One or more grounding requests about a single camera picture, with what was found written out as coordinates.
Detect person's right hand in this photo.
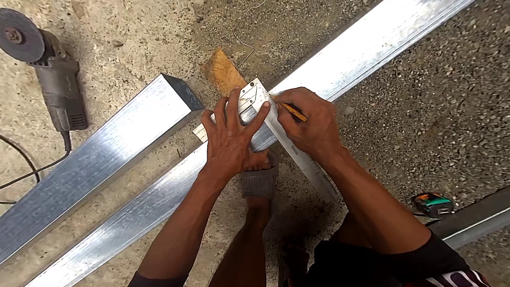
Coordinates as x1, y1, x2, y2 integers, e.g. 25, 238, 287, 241
270, 87, 342, 163

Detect person's left hand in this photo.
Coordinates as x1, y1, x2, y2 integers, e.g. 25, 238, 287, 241
200, 86, 271, 180

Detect yellow pencil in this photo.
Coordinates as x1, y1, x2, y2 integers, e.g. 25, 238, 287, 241
271, 94, 308, 123

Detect silver metal try square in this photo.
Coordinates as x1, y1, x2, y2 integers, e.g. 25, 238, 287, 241
192, 78, 338, 202

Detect person's left forearm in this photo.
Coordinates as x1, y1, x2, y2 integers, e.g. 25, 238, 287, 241
128, 167, 228, 287

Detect person's right forearm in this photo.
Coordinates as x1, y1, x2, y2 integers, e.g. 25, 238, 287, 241
318, 144, 432, 255

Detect dry brown leaf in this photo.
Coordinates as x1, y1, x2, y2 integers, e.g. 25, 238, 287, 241
202, 48, 248, 97

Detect long silver metal tube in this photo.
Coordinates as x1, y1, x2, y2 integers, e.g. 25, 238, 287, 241
24, 0, 475, 287

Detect wide silver metal tube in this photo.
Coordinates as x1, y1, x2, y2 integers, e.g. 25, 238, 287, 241
0, 73, 205, 265

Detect person's legs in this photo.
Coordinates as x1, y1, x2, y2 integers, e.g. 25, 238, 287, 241
208, 148, 372, 287

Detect grey angle grinder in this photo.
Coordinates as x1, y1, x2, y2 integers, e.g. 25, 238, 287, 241
0, 7, 88, 152

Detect green black tape measure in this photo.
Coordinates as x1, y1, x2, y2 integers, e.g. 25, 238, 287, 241
412, 192, 455, 219

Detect person's body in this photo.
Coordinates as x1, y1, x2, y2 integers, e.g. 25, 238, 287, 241
287, 228, 493, 287

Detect dark grey metal tube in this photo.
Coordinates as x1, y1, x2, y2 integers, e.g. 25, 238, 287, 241
428, 186, 510, 250

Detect thin wire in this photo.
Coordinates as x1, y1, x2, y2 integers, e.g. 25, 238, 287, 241
233, 31, 255, 68

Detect black power cable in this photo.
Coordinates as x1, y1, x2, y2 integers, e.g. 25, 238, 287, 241
0, 134, 71, 205

